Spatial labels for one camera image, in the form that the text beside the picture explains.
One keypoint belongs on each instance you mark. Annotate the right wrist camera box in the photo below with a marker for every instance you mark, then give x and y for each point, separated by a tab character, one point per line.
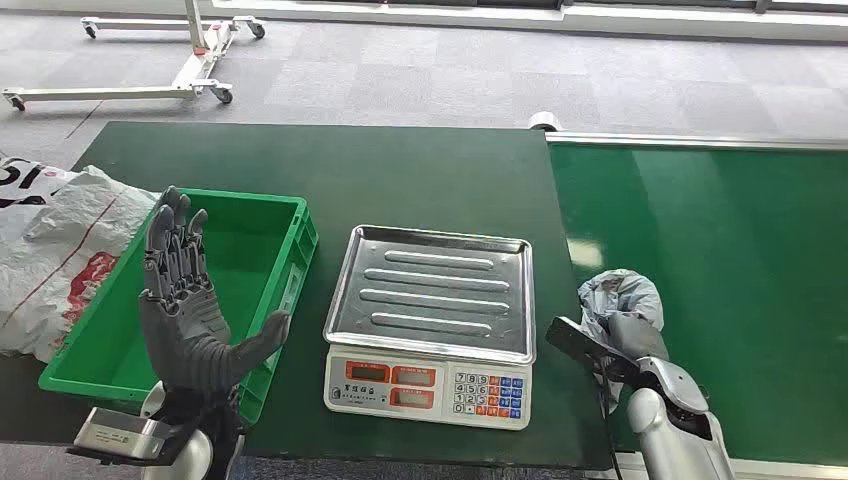
583	344

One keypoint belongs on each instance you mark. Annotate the white electronic scale body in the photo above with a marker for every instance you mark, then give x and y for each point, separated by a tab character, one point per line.
424	391

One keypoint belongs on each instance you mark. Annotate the black caster wheel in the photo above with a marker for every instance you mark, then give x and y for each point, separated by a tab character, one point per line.
225	95
258	30
90	31
17	103

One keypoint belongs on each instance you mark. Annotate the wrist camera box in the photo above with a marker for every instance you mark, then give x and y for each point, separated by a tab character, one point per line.
583	344
126	434

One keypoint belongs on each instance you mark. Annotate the white wheeled stand frame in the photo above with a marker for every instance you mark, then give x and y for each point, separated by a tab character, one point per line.
199	60

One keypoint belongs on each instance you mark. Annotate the white conveyor frame edge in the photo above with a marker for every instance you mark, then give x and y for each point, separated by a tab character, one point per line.
782	469

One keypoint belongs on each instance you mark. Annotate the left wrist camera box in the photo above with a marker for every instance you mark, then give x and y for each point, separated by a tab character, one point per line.
126	434

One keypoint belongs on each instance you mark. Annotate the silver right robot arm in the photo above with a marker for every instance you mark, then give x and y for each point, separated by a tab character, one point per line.
676	424

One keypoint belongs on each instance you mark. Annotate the green plastic crate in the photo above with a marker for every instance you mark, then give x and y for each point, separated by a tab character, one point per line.
218	265

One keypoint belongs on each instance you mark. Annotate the grey conveyor end roller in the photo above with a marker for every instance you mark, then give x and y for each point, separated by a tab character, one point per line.
544	121

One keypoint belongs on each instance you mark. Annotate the grey plastic mailer package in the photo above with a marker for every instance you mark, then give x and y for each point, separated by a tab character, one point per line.
619	295

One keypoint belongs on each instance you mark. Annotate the green conveyor belt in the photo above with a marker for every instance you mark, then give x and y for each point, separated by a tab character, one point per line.
742	265

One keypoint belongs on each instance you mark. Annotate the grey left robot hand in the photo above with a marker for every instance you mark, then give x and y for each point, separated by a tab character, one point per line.
185	331

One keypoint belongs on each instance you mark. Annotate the white woven sack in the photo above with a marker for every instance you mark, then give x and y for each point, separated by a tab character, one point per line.
60	252

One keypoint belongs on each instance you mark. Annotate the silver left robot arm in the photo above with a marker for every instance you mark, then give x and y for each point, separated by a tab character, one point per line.
205	437

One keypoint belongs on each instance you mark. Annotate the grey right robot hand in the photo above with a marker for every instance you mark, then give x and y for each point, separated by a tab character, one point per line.
636	334

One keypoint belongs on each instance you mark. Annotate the steel scale tray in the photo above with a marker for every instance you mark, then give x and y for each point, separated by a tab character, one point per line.
434	291

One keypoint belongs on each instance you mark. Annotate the silver conveyor side rail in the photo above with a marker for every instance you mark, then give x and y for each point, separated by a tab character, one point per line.
696	140

